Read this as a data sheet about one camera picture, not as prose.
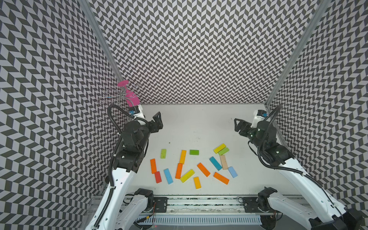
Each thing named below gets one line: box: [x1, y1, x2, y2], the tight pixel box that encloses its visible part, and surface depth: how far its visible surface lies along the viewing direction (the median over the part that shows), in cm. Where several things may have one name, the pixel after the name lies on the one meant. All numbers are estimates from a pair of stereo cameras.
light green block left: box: [160, 149, 167, 159], surface depth 93 cm
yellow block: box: [213, 143, 227, 154], surface depth 95 cm
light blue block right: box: [228, 166, 239, 179], surface depth 86 cm
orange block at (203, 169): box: [196, 162, 211, 178], surface depth 87 cm
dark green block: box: [189, 149, 200, 156], surface depth 93 cm
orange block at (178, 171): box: [174, 162, 184, 180], surface depth 86 cm
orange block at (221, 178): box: [213, 172, 230, 185], surface depth 84 cm
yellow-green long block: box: [180, 168, 196, 184], surface depth 84 cm
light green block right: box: [218, 147, 230, 156], surface depth 93 cm
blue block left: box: [163, 168, 174, 185], surface depth 84 cm
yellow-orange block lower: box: [193, 176, 202, 190], surface depth 82 cm
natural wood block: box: [219, 154, 229, 170], surface depth 90 cm
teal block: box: [209, 156, 223, 172], surface depth 90 cm
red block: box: [154, 171, 162, 184], surface depth 83 cm
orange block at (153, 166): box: [149, 158, 157, 174], surface depth 88 cm
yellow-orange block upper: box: [179, 149, 187, 165], surface depth 92 cm
